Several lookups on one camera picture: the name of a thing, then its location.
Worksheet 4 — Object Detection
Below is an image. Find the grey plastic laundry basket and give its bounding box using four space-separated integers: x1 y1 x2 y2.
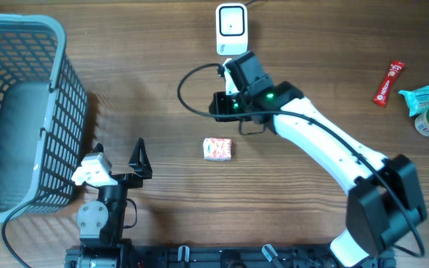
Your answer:
0 14 89 223

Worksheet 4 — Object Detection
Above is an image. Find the red coffee stick sachet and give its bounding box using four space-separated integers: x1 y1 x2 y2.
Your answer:
372 61 405 107

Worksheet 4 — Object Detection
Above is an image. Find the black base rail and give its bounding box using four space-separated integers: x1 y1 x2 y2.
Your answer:
64 243 396 268

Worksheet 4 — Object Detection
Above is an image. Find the mint toilet wipes pack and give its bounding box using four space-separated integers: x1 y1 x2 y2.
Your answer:
398 85 429 117

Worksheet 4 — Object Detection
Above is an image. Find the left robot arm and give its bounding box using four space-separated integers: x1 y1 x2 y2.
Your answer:
65 138 153 268

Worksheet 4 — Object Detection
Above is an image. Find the white barcode scanner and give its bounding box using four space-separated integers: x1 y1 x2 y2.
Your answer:
215 3 249 56

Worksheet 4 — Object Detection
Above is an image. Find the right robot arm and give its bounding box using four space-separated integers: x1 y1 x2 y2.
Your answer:
209 82 428 267

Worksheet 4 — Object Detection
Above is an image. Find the red tissue pack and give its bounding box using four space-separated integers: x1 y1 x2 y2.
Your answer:
203 138 232 161

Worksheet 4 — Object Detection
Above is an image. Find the black right camera cable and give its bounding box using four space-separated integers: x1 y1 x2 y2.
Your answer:
177 63 426 258

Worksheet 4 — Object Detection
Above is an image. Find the black camera cable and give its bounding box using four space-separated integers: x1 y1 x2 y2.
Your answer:
177 63 426 258
0 182 76 268

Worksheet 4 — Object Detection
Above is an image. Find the black left camera cable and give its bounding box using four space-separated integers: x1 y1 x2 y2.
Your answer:
0 182 76 268

